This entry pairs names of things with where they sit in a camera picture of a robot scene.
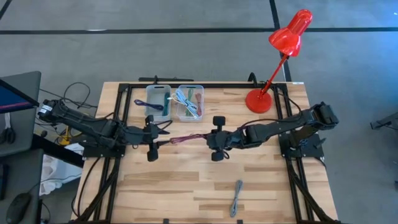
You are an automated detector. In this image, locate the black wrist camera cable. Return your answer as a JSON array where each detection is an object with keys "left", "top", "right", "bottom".
[{"left": 154, "top": 119, "right": 174, "bottom": 132}]

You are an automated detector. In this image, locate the frosted plastic bin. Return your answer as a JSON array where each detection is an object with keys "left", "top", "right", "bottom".
[{"left": 145, "top": 84, "right": 172, "bottom": 122}]

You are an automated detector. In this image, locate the maroon braided cable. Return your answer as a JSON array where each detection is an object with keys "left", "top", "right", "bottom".
[{"left": 169, "top": 133, "right": 209, "bottom": 144}]

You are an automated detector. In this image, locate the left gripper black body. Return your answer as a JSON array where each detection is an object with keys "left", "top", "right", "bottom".
[{"left": 136, "top": 114, "right": 161, "bottom": 162}]

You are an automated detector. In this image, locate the black floor cable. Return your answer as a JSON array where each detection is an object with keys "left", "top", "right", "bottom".
[{"left": 40, "top": 82, "right": 99, "bottom": 110}]

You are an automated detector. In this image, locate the black aluminium table frame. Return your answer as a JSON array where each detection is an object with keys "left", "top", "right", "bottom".
[{"left": 70, "top": 81, "right": 343, "bottom": 224}]

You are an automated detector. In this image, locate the black stand foot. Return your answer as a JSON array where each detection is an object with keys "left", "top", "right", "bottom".
[{"left": 369, "top": 112, "right": 398, "bottom": 131}]

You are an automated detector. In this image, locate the black computer mouse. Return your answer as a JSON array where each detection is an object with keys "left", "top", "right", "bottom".
[{"left": 5, "top": 192, "right": 32, "bottom": 224}]

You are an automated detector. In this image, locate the black bar behind table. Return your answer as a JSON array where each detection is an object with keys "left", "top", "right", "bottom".
[{"left": 139, "top": 75, "right": 194, "bottom": 83}]

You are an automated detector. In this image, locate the laptop with blue screen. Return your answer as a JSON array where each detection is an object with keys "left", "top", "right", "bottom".
[{"left": 0, "top": 77, "right": 40, "bottom": 114}]

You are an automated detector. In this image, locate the red desk lamp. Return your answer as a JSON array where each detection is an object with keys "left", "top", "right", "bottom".
[{"left": 244, "top": 9, "right": 313, "bottom": 114}]

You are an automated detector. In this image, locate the teal USB cable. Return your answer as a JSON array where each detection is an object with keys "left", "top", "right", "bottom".
[{"left": 162, "top": 91, "right": 171, "bottom": 117}]

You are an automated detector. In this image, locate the dark purple braided cable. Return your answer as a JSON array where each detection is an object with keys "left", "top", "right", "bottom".
[{"left": 134, "top": 99, "right": 165, "bottom": 111}]

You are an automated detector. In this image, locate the yellow cable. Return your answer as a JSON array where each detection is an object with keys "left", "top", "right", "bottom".
[{"left": 58, "top": 126, "right": 71, "bottom": 146}]

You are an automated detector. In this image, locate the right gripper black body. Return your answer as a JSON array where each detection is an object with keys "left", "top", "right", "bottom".
[{"left": 211, "top": 116, "right": 245, "bottom": 162}]

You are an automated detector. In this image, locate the white plastic bag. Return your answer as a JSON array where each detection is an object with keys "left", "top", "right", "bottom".
[{"left": 39, "top": 142, "right": 84, "bottom": 196}]

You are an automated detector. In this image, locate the grey USB cable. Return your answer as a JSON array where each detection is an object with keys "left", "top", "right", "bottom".
[{"left": 229, "top": 179, "right": 244, "bottom": 218}]

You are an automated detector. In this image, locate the clear plastic bin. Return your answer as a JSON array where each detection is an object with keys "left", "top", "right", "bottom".
[{"left": 176, "top": 84, "right": 205, "bottom": 123}]

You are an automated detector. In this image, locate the green USB cable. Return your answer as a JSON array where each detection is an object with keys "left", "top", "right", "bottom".
[{"left": 185, "top": 88, "right": 194, "bottom": 118}]

